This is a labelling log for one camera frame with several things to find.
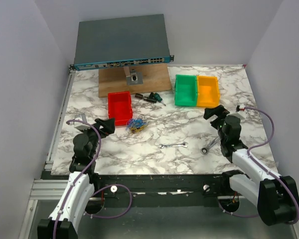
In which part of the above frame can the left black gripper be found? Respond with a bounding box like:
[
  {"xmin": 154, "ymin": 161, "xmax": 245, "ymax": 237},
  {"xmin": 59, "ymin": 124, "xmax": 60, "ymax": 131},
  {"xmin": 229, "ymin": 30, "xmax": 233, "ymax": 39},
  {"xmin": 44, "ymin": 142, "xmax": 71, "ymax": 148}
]
[{"xmin": 80, "ymin": 117, "xmax": 115, "ymax": 158}]

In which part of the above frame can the blue cable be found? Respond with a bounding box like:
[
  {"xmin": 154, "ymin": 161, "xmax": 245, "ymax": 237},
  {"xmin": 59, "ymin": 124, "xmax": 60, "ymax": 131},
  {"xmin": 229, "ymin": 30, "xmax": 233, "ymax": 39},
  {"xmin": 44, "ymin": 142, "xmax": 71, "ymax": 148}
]
[{"xmin": 129, "ymin": 115, "xmax": 148, "ymax": 130}]

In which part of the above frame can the yellow cable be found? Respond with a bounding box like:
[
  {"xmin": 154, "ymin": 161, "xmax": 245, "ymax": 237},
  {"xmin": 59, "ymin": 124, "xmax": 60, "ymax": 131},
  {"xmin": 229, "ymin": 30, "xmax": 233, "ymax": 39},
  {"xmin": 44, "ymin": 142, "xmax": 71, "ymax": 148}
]
[{"xmin": 129, "ymin": 125, "xmax": 148, "ymax": 134}]

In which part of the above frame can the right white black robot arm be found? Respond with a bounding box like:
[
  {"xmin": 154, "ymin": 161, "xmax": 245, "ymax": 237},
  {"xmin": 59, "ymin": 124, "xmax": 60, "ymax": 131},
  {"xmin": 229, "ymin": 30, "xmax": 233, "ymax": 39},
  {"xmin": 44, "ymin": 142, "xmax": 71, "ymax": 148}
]
[{"xmin": 204, "ymin": 105, "xmax": 299, "ymax": 226}]

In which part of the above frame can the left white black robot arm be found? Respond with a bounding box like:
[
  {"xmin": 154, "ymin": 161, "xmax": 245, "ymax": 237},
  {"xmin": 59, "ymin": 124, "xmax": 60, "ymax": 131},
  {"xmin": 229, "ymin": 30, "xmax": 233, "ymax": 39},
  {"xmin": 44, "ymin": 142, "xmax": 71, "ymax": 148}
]
[{"xmin": 37, "ymin": 118, "xmax": 115, "ymax": 239}]

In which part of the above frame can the red plastic bin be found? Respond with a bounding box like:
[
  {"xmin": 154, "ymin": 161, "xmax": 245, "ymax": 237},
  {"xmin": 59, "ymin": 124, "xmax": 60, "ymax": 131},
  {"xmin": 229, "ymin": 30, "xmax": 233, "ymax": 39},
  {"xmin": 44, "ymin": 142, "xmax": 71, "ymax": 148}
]
[{"xmin": 108, "ymin": 91, "xmax": 133, "ymax": 126}]

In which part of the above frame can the orange plastic bin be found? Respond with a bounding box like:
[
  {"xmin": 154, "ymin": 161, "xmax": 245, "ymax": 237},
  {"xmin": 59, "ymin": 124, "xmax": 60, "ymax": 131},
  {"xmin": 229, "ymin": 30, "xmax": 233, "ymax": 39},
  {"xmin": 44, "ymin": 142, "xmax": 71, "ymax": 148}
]
[{"xmin": 197, "ymin": 76, "xmax": 220, "ymax": 108}]

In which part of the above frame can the green plastic bin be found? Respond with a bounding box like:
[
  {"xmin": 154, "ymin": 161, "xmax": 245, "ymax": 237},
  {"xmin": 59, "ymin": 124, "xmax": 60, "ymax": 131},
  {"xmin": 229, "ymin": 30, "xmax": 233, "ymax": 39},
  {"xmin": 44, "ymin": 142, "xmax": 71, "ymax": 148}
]
[{"xmin": 174, "ymin": 75, "xmax": 198, "ymax": 107}]

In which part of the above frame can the silver ratchet wrench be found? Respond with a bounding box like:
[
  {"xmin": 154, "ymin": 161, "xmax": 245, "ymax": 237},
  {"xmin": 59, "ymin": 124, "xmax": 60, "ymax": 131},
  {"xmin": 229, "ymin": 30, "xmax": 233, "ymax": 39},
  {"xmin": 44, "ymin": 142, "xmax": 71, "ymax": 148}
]
[{"xmin": 201, "ymin": 136, "xmax": 220, "ymax": 155}]

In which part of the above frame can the silver open-end wrench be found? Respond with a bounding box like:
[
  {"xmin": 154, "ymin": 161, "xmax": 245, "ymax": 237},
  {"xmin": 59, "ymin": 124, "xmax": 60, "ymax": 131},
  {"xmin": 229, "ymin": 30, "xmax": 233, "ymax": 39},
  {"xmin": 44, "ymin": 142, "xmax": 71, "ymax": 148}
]
[{"xmin": 158, "ymin": 142, "xmax": 188, "ymax": 149}]

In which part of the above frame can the wooden board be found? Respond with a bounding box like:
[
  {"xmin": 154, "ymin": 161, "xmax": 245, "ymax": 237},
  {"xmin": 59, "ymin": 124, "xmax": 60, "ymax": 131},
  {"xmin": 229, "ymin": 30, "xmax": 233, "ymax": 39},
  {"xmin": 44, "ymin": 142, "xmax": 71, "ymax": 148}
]
[{"xmin": 99, "ymin": 64, "xmax": 172, "ymax": 98}]

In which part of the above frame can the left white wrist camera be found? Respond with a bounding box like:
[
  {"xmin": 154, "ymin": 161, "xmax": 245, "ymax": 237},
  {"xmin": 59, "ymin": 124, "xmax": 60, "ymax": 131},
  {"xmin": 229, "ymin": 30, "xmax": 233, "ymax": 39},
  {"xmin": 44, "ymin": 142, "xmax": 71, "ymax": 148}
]
[{"xmin": 73, "ymin": 114, "xmax": 89, "ymax": 131}]

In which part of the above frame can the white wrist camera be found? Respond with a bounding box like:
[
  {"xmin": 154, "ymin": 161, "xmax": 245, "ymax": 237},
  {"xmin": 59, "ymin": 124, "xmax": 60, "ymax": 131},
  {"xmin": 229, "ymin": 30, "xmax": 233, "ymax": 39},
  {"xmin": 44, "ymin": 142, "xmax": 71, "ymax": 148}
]
[
  {"xmin": 73, "ymin": 114, "xmax": 89, "ymax": 131},
  {"xmin": 232, "ymin": 105, "xmax": 247, "ymax": 121}
]

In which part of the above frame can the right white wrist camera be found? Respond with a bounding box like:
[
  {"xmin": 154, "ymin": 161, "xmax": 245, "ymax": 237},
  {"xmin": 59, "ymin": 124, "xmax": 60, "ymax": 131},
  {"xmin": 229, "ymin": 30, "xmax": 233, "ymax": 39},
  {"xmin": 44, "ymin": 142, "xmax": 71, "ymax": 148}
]
[{"xmin": 232, "ymin": 105, "xmax": 247, "ymax": 121}]

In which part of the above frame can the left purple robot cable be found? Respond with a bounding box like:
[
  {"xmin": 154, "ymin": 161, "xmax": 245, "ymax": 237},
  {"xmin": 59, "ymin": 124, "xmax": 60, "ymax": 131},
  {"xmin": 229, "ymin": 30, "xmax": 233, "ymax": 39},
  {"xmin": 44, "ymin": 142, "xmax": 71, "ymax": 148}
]
[{"xmin": 52, "ymin": 119, "xmax": 133, "ymax": 239}]

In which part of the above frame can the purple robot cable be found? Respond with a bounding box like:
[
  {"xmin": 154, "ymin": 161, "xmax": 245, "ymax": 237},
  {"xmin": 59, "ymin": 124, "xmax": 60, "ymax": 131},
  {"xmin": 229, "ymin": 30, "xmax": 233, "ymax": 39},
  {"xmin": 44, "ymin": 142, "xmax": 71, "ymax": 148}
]
[
  {"xmin": 218, "ymin": 106, "xmax": 299, "ymax": 218},
  {"xmin": 52, "ymin": 119, "xmax": 133, "ymax": 239}
]

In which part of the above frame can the black cylindrical tool handle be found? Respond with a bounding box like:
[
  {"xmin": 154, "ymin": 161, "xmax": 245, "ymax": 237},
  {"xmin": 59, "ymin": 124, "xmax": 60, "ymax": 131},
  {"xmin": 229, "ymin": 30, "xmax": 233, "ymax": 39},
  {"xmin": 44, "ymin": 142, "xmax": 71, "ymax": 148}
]
[{"xmin": 143, "ymin": 97, "xmax": 157, "ymax": 104}]

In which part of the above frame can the grey metal bracket stand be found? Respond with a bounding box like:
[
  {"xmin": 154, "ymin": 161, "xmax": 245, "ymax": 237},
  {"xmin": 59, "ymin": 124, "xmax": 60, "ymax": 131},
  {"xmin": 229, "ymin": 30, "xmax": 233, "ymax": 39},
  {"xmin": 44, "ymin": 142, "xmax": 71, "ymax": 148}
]
[{"xmin": 123, "ymin": 67, "xmax": 143, "ymax": 86}]

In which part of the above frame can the green handled screwdriver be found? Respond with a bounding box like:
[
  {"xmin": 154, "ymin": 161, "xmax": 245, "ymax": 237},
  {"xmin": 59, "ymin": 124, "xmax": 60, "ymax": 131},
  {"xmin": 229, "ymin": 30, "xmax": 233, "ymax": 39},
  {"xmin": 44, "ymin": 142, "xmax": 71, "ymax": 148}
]
[{"xmin": 149, "ymin": 92, "xmax": 166, "ymax": 106}]

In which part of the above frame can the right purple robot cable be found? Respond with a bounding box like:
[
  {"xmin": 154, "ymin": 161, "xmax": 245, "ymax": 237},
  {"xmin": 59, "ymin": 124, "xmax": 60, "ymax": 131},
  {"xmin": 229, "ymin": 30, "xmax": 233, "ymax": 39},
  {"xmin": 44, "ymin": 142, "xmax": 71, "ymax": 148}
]
[{"xmin": 218, "ymin": 106, "xmax": 299, "ymax": 218}]

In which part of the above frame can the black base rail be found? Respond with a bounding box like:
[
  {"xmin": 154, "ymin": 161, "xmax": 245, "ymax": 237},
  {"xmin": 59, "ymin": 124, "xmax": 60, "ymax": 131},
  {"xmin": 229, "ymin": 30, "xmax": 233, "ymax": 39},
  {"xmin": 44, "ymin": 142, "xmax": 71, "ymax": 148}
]
[{"xmin": 91, "ymin": 174, "xmax": 235, "ymax": 208}]

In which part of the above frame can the grey blue network switch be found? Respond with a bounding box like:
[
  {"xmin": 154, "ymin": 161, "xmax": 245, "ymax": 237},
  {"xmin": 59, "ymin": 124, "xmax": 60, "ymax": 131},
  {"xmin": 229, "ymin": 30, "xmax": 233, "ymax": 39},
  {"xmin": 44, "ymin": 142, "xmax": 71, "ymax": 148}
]
[{"xmin": 70, "ymin": 14, "xmax": 174, "ymax": 71}]

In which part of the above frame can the aluminium extrusion frame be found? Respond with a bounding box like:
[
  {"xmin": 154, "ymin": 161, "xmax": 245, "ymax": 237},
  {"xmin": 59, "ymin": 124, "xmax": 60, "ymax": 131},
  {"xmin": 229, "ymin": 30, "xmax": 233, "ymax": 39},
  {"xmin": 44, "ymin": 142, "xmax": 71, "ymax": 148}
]
[{"xmin": 18, "ymin": 66, "xmax": 75, "ymax": 239}]

